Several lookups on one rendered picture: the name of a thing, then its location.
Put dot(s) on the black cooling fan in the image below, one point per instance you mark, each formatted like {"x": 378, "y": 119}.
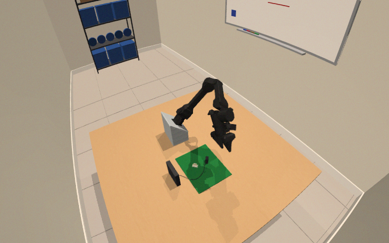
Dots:
{"x": 173, "y": 173}

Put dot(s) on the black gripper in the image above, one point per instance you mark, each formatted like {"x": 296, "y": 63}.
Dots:
{"x": 221, "y": 136}

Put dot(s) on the green circuit board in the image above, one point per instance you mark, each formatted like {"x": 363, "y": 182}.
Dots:
{"x": 193, "y": 163}

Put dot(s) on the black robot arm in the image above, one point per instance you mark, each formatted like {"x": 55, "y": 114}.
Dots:
{"x": 223, "y": 114}

